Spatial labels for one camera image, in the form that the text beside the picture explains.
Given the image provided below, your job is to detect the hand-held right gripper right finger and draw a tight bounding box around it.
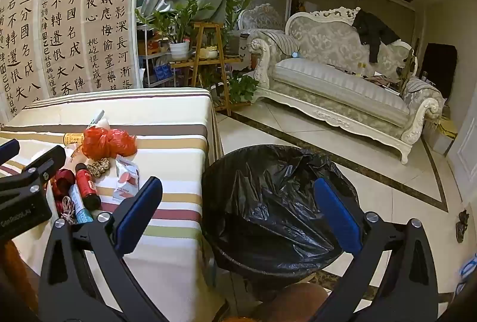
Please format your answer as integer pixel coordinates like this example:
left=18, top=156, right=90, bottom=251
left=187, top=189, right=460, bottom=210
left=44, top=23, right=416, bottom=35
left=309, top=178, right=440, bottom=322

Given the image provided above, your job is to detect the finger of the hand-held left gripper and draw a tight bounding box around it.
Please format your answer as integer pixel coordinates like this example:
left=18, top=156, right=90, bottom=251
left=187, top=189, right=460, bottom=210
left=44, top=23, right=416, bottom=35
left=0, top=139, right=20, bottom=163
left=0, top=146, right=66, bottom=201

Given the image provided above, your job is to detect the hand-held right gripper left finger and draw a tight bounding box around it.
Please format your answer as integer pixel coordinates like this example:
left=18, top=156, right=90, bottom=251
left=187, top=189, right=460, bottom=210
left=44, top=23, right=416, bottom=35
left=39, top=177, right=176, bottom=322

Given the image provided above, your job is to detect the pink white packet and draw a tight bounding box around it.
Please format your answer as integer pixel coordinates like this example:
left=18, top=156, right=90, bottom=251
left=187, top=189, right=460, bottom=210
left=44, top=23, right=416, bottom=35
left=112, top=154, right=140, bottom=204

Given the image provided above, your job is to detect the thin twine bundle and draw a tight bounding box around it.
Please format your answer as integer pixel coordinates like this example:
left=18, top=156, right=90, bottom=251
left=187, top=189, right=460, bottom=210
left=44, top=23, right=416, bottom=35
left=56, top=196, right=77, bottom=224

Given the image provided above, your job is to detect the red black bottle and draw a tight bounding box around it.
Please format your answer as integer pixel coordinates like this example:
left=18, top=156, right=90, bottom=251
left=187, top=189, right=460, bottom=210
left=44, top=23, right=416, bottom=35
left=75, top=163, right=101, bottom=209

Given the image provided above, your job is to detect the beige braided rope knot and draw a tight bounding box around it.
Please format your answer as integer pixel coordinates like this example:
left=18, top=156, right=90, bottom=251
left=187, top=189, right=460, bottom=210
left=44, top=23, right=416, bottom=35
left=86, top=158, right=110, bottom=179

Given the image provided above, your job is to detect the blue white tube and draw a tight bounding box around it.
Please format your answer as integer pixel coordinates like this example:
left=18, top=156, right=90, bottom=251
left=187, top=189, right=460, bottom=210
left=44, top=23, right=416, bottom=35
left=68, top=183, right=94, bottom=224

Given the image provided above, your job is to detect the red plastic bag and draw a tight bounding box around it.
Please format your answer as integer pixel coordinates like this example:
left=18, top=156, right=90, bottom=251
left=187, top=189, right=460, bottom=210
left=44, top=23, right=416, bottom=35
left=82, top=127, right=137, bottom=162

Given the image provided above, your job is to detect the trash bin with black liner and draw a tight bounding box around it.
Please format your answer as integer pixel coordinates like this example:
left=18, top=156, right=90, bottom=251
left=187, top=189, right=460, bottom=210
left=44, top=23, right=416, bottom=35
left=201, top=144, right=360, bottom=302

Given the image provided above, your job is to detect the person's left forearm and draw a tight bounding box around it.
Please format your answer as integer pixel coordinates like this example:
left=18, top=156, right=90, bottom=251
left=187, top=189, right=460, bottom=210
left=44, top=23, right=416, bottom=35
left=0, top=238, right=43, bottom=322

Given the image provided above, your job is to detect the yellow bottle black cap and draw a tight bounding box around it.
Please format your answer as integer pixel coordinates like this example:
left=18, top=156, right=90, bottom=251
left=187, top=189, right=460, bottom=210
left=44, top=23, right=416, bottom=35
left=63, top=132, right=86, bottom=148

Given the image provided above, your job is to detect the striped tablecloth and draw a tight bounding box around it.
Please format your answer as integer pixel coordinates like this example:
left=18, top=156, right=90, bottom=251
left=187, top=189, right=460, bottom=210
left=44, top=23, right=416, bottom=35
left=0, top=87, right=224, bottom=322

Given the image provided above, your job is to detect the marker pen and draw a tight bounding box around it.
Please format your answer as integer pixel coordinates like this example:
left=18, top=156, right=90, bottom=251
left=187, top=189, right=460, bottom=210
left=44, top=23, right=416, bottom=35
left=86, top=110, right=105, bottom=129

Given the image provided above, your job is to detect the calligraphy scroll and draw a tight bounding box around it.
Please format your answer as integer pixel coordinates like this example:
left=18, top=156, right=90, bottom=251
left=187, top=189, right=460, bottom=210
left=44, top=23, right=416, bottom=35
left=80, top=0, right=142, bottom=90
left=0, top=0, right=43, bottom=122
left=41, top=0, right=90, bottom=99

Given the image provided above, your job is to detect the ornate white grey sofa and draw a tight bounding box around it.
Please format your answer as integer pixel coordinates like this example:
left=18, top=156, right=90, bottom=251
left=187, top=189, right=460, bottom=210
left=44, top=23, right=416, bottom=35
left=247, top=7, right=446, bottom=164

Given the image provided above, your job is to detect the white door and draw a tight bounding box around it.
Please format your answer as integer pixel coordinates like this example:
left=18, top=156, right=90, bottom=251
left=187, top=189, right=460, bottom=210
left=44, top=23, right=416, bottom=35
left=445, top=113, right=477, bottom=203

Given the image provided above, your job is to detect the gold bag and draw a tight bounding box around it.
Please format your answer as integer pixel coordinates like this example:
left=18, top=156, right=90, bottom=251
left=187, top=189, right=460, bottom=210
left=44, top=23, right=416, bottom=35
left=438, top=117, right=457, bottom=138

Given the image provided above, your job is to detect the pile of papers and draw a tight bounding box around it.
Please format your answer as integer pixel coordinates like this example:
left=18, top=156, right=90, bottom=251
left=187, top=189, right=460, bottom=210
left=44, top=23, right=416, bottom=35
left=350, top=65, right=403, bottom=90

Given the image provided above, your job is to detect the blue crate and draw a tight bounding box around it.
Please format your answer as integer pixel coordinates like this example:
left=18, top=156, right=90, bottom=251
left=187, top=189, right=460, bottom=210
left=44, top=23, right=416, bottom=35
left=153, top=65, right=175, bottom=81

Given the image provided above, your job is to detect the metal shelf rack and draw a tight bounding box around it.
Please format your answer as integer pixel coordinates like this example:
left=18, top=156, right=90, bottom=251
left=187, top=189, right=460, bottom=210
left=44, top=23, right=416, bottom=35
left=136, top=20, right=176, bottom=88

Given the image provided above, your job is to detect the grey blanket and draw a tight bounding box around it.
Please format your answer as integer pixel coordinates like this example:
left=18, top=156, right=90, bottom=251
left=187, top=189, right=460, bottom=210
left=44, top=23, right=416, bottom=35
left=402, top=78, right=444, bottom=103

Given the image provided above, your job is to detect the small leafy pothos plant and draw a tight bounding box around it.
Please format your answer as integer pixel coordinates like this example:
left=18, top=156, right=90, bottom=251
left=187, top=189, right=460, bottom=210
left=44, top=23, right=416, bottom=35
left=227, top=74, right=259, bottom=105

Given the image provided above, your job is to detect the potted plant white pot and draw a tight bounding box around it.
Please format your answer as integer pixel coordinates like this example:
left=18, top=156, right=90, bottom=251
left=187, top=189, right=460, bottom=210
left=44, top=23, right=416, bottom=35
left=136, top=0, right=215, bottom=60

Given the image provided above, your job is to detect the wooden plant stand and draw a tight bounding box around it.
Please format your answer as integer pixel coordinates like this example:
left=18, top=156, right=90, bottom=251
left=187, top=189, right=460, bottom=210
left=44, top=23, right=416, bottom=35
left=169, top=22, right=252, bottom=116

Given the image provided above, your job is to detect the striped throw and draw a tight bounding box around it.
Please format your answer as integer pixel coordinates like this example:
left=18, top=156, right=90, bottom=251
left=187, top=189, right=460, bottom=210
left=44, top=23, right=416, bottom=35
left=248, top=29, right=299, bottom=55

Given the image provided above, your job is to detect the black jacket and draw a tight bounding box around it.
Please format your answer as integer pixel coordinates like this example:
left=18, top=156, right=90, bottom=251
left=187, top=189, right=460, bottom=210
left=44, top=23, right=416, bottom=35
left=352, top=9, right=401, bottom=64

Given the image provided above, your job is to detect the tall potted plant dark pot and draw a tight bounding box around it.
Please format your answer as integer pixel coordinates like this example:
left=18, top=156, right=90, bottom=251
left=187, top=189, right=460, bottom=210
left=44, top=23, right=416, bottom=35
left=218, top=0, right=259, bottom=56

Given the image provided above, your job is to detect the ornate grey armchair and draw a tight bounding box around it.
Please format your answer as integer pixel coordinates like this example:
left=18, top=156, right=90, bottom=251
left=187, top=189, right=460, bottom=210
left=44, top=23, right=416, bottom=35
left=238, top=4, right=286, bottom=32

